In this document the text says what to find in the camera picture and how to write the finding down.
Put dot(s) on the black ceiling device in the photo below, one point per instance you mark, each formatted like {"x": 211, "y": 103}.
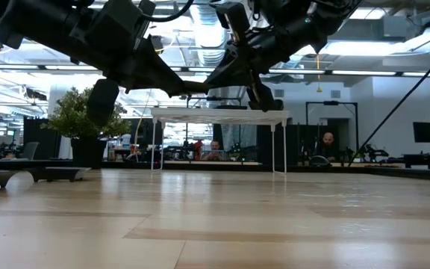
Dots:
{"x": 158, "y": 44}

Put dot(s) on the black station frame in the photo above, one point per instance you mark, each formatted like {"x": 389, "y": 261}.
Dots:
{"x": 330, "y": 102}

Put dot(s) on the person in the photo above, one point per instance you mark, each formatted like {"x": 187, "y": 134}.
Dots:
{"x": 327, "y": 143}
{"x": 215, "y": 149}

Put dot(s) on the black wavy square mini plate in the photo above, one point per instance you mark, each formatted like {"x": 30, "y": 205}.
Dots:
{"x": 279, "y": 105}

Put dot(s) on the silver ventilation duct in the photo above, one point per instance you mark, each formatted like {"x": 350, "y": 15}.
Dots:
{"x": 209, "y": 41}

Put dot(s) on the black partition panel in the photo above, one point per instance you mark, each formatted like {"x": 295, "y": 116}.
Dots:
{"x": 293, "y": 149}
{"x": 39, "y": 134}

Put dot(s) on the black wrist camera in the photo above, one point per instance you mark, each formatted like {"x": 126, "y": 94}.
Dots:
{"x": 233, "y": 18}
{"x": 119, "y": 18}

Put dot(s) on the black table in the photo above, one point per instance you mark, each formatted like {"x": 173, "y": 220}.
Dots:
{"x": 424, "y": 158}

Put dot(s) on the grey chair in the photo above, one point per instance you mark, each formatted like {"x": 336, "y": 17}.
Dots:
{"x": 30, "y": 149}

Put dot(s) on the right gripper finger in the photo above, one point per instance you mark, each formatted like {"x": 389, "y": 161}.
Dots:
{"x": 235, "y": 73}
{"x": 263, "y": 95}

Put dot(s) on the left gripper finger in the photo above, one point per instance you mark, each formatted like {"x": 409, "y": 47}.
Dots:
{"x": 166, "y": 80}
{"x": 102, "y": 102}

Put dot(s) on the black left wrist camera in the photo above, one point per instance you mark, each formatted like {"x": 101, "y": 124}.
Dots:
{"x": 119, "y": 18}

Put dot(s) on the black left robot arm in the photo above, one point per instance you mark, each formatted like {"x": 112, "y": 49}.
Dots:
{"x": 32, "y": 26}

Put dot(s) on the green potted plant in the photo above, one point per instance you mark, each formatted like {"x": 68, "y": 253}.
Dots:
{"x": 69, "y": 119}

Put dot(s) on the white lattice shelf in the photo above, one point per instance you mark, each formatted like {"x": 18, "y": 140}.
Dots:
{"x": 218, "y": 116}

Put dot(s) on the black monitor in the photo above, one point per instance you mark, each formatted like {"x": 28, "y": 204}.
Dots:
{"x": 424, "y": 131}

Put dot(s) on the black leaf-shaped mini plate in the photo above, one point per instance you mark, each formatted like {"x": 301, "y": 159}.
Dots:
{"x": 231, "y": 107}

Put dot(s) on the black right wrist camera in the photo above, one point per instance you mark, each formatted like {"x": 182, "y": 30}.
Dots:
{"x": 233, "y": 18}

